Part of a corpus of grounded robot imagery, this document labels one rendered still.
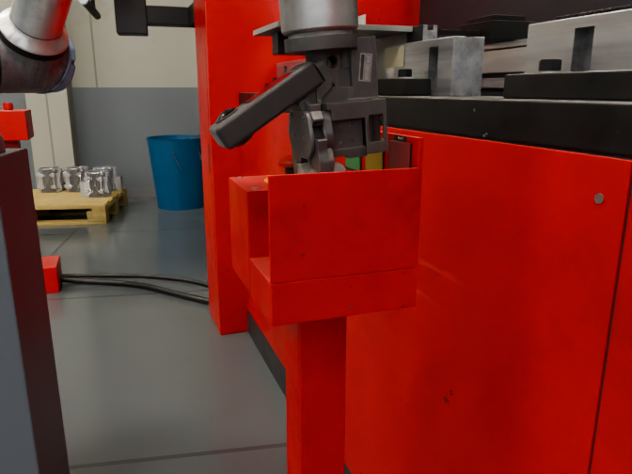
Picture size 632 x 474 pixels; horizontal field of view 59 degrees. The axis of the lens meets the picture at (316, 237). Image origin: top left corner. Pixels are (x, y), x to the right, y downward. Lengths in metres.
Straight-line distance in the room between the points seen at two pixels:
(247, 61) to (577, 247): 1.54
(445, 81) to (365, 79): 0.44
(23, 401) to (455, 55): 0.99
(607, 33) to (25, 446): 1.16
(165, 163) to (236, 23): 2.43
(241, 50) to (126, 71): 3.01
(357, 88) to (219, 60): 1.41
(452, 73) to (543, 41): 0.21
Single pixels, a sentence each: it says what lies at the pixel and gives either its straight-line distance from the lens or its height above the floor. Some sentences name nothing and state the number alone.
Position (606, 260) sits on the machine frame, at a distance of 0.58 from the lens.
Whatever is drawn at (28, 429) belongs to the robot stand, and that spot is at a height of 0.27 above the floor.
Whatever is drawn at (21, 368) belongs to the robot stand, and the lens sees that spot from 1.18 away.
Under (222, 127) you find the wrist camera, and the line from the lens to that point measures 0.53.
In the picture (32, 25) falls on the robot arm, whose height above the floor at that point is 0.99.
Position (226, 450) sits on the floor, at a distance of 1.54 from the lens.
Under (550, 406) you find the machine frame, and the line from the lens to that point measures 0.67.
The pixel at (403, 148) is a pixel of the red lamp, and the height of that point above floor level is 0.83.
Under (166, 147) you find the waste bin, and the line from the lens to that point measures 4.26.
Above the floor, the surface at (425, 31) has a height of 0.99.
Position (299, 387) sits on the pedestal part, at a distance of 0.68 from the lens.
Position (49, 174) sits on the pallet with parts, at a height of 0.27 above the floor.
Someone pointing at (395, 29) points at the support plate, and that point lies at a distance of 1.12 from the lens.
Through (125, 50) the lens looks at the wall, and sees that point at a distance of 4.93.
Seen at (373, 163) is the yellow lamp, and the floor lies 0.80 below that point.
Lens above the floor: 0.89
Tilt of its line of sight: 15 degrees down
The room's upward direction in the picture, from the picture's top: straight up
